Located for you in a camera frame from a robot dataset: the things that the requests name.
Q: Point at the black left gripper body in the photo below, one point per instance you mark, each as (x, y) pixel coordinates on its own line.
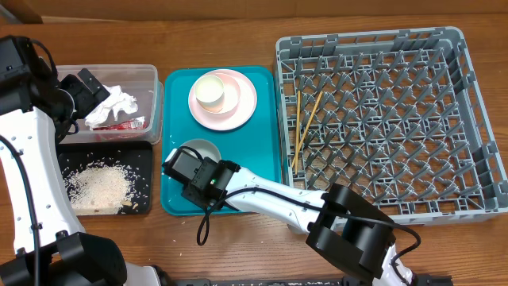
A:
(82, 98)

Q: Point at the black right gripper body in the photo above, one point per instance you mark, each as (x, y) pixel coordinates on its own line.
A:
(195, 193)

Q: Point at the white napkin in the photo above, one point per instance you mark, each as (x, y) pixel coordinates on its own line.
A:
(117, 101)

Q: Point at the grey bowl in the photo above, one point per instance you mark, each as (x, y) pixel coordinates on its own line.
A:
(201, 148)

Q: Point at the red snack wrapper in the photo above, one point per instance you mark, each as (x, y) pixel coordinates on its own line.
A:
(132, 124)

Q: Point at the rice grains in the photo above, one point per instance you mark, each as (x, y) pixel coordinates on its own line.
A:
(99, 189)

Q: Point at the wooden chopstick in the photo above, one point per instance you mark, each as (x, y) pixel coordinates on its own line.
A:
(297, 133)
(301, 140)

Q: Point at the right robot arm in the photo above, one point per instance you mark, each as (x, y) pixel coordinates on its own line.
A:
(341, 226)

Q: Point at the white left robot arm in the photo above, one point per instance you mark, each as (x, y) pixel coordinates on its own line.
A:
(38, 110)

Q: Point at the clear plastic waste bin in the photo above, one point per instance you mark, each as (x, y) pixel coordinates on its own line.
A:
(139, 80)

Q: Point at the grey dishwasher rack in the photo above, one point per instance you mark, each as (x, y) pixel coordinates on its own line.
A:
(401, 121)

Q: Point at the teal serving tray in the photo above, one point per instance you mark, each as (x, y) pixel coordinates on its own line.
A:
(255, 145)

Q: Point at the black plastic tray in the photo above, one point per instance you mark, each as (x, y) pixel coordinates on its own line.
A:
(138, 155)

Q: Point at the pink plate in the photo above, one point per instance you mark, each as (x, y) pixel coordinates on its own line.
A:
(239, 116)

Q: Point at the cream cup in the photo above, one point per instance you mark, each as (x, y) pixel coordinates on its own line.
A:
(209, 91)

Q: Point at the pink bowl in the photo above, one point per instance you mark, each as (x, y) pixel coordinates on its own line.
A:
(231, 95)

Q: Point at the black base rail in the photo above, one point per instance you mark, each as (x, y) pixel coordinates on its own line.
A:
(422, 280)

